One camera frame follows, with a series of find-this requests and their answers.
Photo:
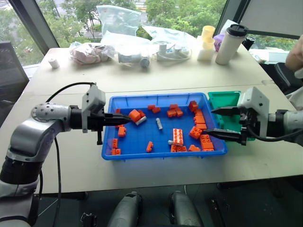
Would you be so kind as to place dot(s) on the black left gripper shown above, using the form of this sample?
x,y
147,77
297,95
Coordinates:
x,y
95,121

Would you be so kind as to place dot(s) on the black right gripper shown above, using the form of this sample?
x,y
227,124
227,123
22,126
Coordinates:
x,y
247,120

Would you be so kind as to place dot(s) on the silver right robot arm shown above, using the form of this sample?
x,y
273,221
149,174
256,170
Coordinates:
x,y
293,123

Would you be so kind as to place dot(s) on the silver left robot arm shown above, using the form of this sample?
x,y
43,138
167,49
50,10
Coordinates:
x,y
28,134

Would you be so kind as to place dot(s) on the green plastic bin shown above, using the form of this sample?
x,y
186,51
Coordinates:
x,y
223,100

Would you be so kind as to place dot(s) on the orange plastic brick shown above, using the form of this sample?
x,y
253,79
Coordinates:
x,y
134,115

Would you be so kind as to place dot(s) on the blue plastic tray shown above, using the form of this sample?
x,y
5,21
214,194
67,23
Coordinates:
x,y
142,139

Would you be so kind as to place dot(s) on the flat orange studded plate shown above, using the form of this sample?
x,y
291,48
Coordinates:
x,y
178,135

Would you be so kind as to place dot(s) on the bag with white grey parts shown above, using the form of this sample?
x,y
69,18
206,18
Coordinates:
x,y
133,58

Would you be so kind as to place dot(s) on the plastic bag with pink contents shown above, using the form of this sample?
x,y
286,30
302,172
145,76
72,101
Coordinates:
x,y
90,54

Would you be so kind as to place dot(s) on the white box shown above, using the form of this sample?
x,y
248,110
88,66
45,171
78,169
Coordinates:
x,y
204,55

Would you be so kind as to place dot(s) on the black office chair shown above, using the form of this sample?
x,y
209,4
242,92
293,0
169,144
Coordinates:
x,y
284,75

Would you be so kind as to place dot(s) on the white tumbler with black lid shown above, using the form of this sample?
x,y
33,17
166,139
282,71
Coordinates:
x,y
228,45

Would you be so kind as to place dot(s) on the purple plastic object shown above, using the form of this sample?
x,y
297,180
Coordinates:
x,y
219,42

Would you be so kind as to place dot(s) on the black round object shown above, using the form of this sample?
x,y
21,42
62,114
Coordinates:
x,y
249,42

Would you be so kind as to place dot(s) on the small white cylinder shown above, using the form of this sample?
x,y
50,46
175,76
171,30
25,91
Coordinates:
x,y
54,63

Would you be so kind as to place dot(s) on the clear plastic bags of parts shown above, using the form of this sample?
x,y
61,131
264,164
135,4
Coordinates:
x,y
172,50

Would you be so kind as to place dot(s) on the yellow plastic cup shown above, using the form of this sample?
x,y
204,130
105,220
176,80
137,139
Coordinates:
x,y
207,35

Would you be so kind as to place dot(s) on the dark rounded grey shape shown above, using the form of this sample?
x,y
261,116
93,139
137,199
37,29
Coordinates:
x,y
125,210
183,210

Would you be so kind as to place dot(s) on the large clear plastic bag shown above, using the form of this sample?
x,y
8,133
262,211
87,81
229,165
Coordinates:
x,y
118,20

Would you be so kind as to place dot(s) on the dark monitor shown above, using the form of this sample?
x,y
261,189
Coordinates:
x,y
10,68

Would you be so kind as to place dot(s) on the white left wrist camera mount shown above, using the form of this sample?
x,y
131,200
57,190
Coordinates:
x,y
94,99

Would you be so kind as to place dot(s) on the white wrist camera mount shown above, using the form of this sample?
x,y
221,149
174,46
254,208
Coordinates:
x,y
254,99
94,99

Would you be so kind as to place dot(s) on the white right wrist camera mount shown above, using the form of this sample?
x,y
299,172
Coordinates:
x,y
254,99

